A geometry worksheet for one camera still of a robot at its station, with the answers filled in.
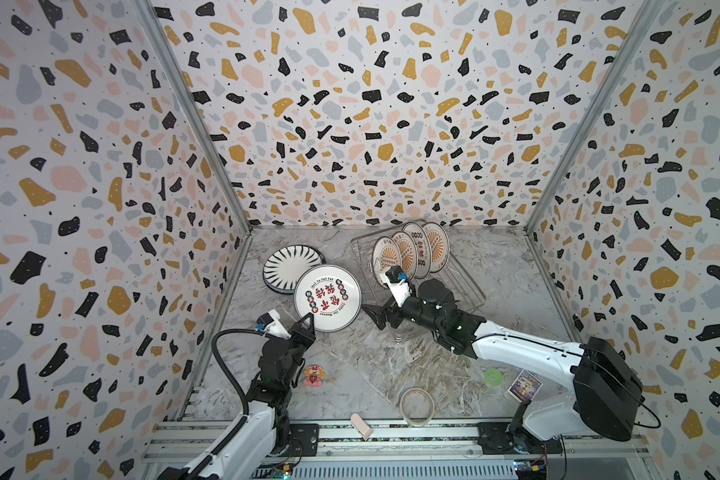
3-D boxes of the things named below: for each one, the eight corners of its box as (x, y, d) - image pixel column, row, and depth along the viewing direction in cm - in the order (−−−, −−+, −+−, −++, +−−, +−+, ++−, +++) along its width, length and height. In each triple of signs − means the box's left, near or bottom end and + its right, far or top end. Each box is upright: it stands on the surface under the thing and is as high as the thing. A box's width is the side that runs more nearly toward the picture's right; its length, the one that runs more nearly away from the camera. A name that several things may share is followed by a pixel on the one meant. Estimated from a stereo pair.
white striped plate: (253, 277, 108) (250, 272, 105) (292, 242, 119) (290, 236, 117) (288, 299, 102) (286, 294, 99) (326, 260, 113) (325, 254, 111)
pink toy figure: (304, 387, 84) (301, 383, 81) (307, 369, 87) (304, 364, 84) (322, 388, 84) (320, 383, 81) (324, 369, 87) (323, 364, 84)
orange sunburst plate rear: (432, 280, 106) (439, 255, 96) (421, 247, 117) (426, 221, 106) (447, 278, 107) (455, 253, 97) (435, 245, 117) (441, 219, 107)
